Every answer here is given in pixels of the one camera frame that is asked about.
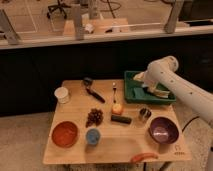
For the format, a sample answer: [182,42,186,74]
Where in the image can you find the purple bowl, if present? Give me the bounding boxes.
[149,117,179,144]

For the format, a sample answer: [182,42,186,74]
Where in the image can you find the orange yellow fruit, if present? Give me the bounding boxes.
[112,103,123,115]

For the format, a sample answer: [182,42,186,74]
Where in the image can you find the black office chair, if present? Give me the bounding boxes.
[47,0,69,18]

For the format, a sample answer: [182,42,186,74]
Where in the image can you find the green sponge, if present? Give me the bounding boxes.
[133,88,146,99]

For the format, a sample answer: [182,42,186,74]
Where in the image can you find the folded cloth in tray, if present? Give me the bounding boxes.
[148,86,170,98]

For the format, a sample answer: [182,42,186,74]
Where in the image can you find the bunch of dark grapes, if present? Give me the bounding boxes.
[86,108,103,127]

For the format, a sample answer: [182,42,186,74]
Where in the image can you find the orange bowl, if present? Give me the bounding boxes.
[51,121,78,148]

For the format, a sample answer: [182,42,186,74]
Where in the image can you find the white paper cup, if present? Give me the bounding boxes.
[54,87,69,104]

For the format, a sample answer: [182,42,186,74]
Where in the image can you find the blue cup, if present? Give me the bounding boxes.
[86,128,101,145]

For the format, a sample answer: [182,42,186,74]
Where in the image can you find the small metal cup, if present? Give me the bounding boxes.
[139,108,152,122]

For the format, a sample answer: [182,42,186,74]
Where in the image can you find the green plastic tray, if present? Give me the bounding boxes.
[124,71,176,105]

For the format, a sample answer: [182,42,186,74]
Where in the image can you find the metal spoon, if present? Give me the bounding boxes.
[112,82,117,103]

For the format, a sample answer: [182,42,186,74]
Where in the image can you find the black rectangular block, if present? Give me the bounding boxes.
[111,115,132,124]

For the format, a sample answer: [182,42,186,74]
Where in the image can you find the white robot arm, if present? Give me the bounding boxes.
[133,56,213,128]

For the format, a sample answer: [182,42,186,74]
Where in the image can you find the black cable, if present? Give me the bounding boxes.
[181,115,201,133]

